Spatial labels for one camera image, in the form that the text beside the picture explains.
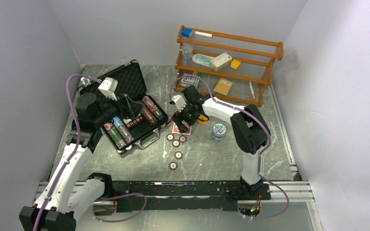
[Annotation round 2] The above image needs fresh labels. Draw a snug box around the coloured marker pack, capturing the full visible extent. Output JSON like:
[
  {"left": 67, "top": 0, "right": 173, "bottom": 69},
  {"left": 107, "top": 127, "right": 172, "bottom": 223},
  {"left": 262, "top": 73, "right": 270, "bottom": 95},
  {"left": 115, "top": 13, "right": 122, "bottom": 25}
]
[{"left": 179, "top": 70, "right": 201, "bottom": 88}]

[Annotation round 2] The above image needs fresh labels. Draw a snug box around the clear dealer button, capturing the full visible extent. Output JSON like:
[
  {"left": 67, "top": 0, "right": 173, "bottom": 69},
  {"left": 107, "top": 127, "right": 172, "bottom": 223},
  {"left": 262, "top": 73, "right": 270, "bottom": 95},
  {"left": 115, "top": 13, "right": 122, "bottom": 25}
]
[{"left": 185, "top": 142, "right": 194, "bottom": 151}]

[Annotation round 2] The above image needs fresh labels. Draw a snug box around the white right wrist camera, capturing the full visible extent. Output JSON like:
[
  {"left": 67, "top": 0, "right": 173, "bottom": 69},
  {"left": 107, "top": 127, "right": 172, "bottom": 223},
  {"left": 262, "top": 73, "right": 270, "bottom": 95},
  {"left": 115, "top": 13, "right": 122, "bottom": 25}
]
[{"left": 172, "top": 95, "right": 187, "bottom": 112}]

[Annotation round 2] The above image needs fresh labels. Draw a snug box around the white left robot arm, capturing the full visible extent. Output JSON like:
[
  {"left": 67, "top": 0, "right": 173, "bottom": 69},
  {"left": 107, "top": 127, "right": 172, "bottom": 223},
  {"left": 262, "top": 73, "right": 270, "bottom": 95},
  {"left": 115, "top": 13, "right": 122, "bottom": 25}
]
[{"left": 19, "top": 93, "right": 148, "bottom": 231}]

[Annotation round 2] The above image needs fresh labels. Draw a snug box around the purple red chip row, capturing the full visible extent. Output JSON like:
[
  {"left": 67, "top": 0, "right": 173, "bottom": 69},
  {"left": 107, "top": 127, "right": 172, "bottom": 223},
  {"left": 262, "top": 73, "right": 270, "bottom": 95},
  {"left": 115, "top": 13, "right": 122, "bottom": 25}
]
[{"left": 142, "top": 96, "right": 164, "bottom": 120}]

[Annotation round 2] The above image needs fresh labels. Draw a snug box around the orange spiral notebook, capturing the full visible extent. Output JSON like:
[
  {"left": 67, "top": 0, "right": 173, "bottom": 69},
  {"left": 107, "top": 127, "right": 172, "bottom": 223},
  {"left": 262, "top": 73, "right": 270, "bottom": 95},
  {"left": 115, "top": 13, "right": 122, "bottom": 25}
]
[{"left": 213, "top": 77, "right": 233, "bottom": 96}]

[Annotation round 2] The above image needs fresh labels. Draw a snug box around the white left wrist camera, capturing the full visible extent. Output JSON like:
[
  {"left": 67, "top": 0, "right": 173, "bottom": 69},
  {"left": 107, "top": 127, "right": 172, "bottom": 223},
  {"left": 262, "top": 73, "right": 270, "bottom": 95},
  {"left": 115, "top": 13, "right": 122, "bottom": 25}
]
[{"left": 98, "top": 77, "right": 118, "bottom": 101}]

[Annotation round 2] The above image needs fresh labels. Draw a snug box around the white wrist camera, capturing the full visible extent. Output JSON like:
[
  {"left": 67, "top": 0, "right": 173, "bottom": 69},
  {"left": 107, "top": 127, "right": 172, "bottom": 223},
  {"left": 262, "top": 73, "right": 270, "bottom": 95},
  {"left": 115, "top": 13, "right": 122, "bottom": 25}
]
[
  {"left": 98, "top": 77, "right": 118, "bottom": 101},
  {"left": 172, "top": 95, "right": 187, "bottom": 112}
]

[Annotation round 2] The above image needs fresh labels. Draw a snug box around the black poker chip case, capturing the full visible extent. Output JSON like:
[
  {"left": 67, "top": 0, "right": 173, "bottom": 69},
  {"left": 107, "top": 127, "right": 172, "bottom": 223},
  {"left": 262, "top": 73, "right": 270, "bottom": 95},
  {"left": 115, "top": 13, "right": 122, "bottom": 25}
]
[{"left": 75, "top": 60, "right": 170, "bottom": 154}]

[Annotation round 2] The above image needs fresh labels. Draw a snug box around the orange big blind button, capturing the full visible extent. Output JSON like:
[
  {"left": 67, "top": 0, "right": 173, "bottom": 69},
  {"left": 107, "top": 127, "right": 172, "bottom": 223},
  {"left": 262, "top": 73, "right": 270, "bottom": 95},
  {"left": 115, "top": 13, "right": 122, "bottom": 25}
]
[{"left": 198, "top": 115, "right": 209, "bottom": 125}]

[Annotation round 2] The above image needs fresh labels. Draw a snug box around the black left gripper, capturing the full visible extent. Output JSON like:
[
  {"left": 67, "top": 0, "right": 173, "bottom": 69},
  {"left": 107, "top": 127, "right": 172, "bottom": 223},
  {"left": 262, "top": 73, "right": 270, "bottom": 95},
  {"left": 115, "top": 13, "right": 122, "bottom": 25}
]
[{"left": 93, "top": 90, "right": 145, "bottom": 127}]

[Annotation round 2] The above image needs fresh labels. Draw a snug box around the yellow small block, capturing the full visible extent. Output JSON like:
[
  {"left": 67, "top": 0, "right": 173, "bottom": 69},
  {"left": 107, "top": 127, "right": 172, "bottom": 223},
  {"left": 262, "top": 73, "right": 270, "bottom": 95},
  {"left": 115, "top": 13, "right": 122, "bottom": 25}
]
[{"left": 230, "top": 59, "right": 241, "bottom": 70}]

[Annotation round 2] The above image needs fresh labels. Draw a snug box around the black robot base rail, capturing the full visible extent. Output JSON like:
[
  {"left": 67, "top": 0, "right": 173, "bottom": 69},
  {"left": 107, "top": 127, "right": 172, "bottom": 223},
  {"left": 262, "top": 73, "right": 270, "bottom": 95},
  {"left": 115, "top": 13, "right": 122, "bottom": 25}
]
[{"left": 113, "top": 180, "right": 271, "bottom": 212}]

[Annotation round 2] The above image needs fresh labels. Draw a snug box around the orange brown chip row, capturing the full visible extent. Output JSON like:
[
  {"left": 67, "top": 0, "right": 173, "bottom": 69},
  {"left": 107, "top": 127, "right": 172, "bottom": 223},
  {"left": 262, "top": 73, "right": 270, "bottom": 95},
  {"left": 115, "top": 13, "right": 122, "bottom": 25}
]
[{"left": 141, "top": 108, "right": 158, "bottom": 126}]

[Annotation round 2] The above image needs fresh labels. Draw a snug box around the white pen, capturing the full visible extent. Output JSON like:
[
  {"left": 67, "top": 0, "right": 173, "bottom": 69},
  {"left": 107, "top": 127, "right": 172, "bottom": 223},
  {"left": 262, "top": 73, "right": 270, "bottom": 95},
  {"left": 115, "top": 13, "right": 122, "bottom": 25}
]
[{"left": 249, "top": 82, "right": 256, "bottom": 100}]

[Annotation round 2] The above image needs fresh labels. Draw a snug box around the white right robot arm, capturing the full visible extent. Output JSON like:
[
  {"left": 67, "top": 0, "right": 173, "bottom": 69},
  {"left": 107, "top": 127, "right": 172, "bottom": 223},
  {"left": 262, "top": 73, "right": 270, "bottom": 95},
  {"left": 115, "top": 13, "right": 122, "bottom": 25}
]
[{"left": 170, "top": 86, "right": 271, "bottom": 199}]

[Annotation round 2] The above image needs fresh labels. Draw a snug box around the green red chip row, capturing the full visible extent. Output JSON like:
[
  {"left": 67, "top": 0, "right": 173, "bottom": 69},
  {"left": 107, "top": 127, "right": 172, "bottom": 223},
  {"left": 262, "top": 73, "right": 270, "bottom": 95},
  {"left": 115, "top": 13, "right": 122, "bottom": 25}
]
[{"left": 104, "top": 122, "right": 126, "bottom": 149}]

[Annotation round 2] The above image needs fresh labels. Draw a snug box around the orange wooden shelf rack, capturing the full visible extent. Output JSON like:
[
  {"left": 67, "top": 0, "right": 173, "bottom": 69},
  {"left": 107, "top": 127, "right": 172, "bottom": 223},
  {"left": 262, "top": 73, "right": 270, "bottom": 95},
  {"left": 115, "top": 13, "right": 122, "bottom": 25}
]
[{"left": 175, "top": 26, "right": 284, "bottom": 106}]

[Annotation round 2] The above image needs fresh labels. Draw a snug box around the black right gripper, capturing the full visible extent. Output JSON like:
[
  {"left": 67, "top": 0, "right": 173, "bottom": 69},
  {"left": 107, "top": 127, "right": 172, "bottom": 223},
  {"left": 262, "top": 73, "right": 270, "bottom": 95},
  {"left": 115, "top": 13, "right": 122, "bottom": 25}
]
[{"left": 171, "top": 102, "right": 200, "bottom": 134}]

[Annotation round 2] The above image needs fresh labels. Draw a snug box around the clear plastic cup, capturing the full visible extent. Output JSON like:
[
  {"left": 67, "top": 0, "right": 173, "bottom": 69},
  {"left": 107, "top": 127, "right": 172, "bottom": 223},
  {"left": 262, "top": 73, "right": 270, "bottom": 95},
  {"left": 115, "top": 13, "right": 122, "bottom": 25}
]
[{"left": 181, "top": 43, "right": 193, "bottom": 61}]

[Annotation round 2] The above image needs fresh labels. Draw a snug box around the blue white ceramic jar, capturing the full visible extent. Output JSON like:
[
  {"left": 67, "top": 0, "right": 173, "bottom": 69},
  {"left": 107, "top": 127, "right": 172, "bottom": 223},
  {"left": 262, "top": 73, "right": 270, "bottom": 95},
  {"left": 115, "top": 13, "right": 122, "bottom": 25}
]
[{"left": 211, "top": 123, "right": 226, "bottom": 141}]

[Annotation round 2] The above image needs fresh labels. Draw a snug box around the white cardboard box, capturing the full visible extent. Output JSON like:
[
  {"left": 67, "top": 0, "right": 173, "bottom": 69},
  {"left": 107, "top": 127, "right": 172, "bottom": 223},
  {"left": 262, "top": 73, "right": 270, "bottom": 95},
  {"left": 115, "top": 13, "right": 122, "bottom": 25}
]
[{"left": 209, "top": 52, "right": 233, "bottom": 71}]

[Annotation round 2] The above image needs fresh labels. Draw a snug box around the red playing card deck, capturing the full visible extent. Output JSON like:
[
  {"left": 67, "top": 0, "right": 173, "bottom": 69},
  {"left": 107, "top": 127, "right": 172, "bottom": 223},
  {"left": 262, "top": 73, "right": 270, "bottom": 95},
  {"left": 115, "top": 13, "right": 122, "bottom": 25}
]
[{"left": 172, "top": 122, "right": 192, "bottom": 136}]

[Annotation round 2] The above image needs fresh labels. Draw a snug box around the red dice row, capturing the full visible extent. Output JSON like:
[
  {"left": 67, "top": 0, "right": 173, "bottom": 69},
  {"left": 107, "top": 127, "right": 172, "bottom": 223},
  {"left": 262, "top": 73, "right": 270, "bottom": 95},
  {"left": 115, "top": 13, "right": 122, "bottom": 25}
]
[{"left": 126, "top": 115, "right": 144, "bottom": 129}]

